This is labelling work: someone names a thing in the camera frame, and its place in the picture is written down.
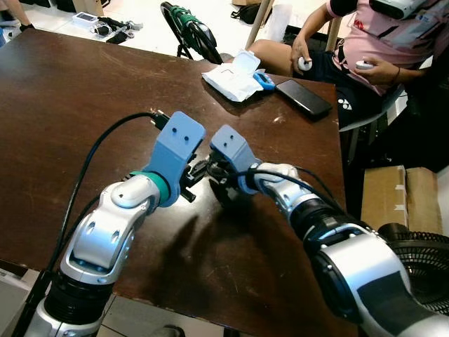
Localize seated person right hand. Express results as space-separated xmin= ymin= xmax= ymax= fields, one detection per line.
xmin=292 ymin=37 xmax=314 ymax=71

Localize seated person left hand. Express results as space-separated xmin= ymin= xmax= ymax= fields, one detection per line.
xmin=358 ymin=58 xmax=401 ymax=85

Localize white open plastic box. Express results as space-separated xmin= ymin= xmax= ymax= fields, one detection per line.
xmin=202 ymin=49 xmax=264 ymax=104

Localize small blue object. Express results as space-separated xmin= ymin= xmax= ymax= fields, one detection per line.
xmin=253 ymin=70 xmax=276 ymax=92

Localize black smartphone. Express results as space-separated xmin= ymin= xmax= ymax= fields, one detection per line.
xmin=276 ymin=79 xmax=333 ymax=119

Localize dark brown wooden table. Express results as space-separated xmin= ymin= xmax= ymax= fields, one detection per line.
xmin=0 ymin=28 xmax=348 ymax=337

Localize dark robot foot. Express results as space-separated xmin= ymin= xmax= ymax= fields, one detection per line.
xmin=137 ymin=324 xmax=185 ymax=337

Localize large cardboard box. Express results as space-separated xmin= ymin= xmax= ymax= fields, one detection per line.
xmin=361 ymin=165 xmax=444 ymax=243

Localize black chair grey seat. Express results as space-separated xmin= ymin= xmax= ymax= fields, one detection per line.
xmin=339 ymin=84 xmax=449 ymax=173

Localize white stool wooden legs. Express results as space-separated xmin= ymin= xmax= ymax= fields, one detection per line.
xmin=243 ymin=0 xmax=276 ymax=51

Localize white flat device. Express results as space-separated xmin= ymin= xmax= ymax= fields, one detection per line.
xmin=72 ymin=11 xmax=106 ymax=27

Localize black floor fan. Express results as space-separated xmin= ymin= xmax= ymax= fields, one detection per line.
xmin=379 ymin=223 xmax=449 ymax=313

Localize seated person in pink shirt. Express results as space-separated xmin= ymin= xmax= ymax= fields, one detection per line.
xmin=249 ymin=0 xmax=449 ymax=131

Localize white VR headset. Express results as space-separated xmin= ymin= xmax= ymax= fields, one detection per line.
xmin=368 ymin=0 xmax=429 ymax=20

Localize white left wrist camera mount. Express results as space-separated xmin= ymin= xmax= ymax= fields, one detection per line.
xmin=153 ymin=111 xmax=206 ymax=176

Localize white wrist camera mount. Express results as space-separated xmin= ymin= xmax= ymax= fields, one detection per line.
xmin=210 ymin=125 xmax=264 ymax=194
xmin=153 ymin=111 xmax=206 ymax=176

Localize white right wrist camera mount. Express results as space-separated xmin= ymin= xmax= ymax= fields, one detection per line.
xmin=210 ymin=125 xmax=264 ymax=194

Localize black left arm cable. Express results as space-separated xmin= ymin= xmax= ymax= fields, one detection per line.
xmin=11 ymin=109 xmax=170 ymax=337

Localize black folded stand green strap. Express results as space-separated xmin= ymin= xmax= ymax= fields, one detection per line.
xmin=160 ymin=1 xmax=224 ymax=65

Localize black cord bundle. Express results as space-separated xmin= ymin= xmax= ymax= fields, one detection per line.
xmin=91 ymin=18 xmax=145 ymax=44

